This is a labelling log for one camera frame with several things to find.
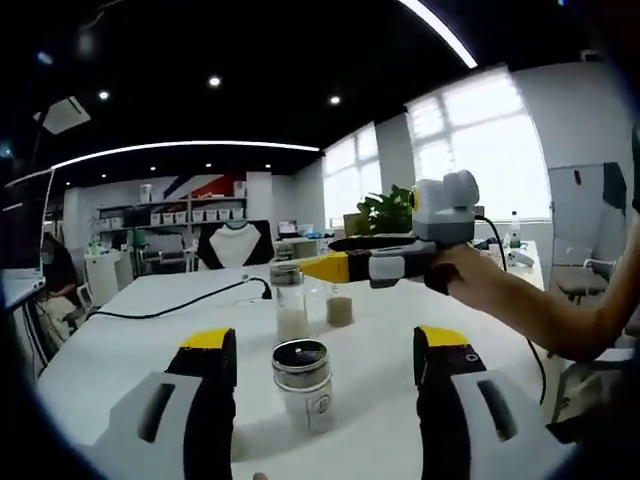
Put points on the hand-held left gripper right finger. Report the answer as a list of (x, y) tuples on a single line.
[(515, 430)]

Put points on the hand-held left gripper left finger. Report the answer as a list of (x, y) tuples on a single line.
[(140, 430)]

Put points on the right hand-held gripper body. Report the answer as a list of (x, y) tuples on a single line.
[(445, 210)]

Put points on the tall seasoning bottle brown powder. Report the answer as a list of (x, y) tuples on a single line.
[(340, 310)]

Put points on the tall seasoning bottle cream powder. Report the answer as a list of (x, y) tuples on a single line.
[(291, 305)]

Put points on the short seasoning bottle white powder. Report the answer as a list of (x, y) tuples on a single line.
[(305, 395)]

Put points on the clear plastic water bottle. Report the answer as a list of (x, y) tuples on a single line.
[(514, 232)]

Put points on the person's right hand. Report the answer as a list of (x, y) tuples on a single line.
[(475, 270)]

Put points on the person's left hand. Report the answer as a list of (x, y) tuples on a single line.
[(260, 476)]

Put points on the brown paper bag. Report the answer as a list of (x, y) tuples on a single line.
[(352, 222)]

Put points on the green potted plant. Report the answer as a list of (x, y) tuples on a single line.
[(385, 210)]

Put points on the narrow window white blinds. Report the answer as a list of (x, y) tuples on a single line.
[(350, 180)]

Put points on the wide window white blinds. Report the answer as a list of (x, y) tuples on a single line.
[(480, 150)]

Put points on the small monitor bright screen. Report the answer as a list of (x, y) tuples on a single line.
[(287, 227)]

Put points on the white partition board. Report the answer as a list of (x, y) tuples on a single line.
[(575, 225)]

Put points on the black and white office chair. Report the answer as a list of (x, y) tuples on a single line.
[(235, 245)]

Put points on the grey padded chair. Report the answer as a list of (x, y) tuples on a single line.
[(580, 282)]

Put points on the white low cabinet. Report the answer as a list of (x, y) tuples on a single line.
[(102, 275)]

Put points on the dark cloth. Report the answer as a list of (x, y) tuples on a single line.
[(614, 182)]

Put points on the row of white storage boxes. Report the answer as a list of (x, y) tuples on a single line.
[(197, 216)]

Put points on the ceiling light strip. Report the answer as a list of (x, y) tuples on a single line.
[(440, 29), (200, 144)]

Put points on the grey office chair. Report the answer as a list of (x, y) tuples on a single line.
[(165, 250)]

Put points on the white shelf unit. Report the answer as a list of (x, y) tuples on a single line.
[(175, 202)]

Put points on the ceiling spotlights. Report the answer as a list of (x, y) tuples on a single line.
[(214, 80)]

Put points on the ceiling air conditioner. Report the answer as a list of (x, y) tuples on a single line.
[(62, 115)]

